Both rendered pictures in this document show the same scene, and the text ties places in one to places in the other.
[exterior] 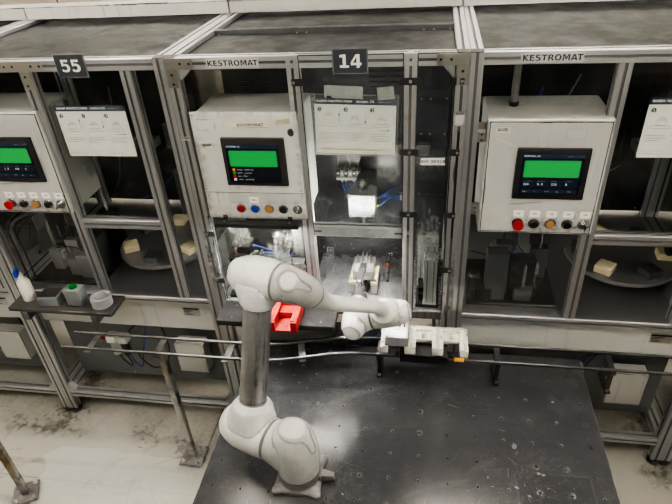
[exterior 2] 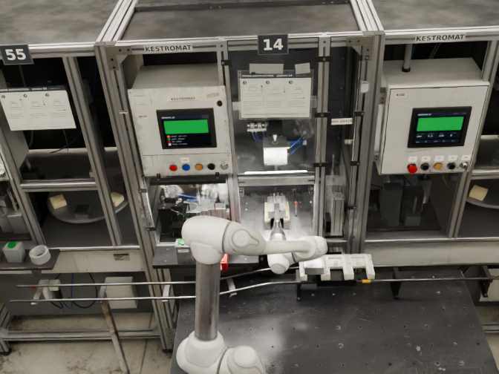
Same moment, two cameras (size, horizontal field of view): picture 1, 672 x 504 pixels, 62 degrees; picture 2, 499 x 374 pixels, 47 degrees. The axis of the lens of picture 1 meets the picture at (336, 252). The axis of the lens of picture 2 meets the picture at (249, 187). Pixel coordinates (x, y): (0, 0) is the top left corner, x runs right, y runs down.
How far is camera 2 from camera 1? 56 cm
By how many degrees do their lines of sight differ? 8
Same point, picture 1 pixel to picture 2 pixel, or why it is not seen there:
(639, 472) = not seen: outside the picture
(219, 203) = (153, 164)
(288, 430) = (242, 358)
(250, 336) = (205, 283)
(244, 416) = (202, 349)
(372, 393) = (295, 315)
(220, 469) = not seen: outside the picture
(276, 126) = (207, 99)
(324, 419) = (258, 342)
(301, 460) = not seen: outside the picture
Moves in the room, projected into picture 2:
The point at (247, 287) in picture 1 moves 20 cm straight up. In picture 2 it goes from (203, 244) to (197, 205)
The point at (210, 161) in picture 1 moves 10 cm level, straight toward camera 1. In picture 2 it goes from (145, 130) to (151, 141)
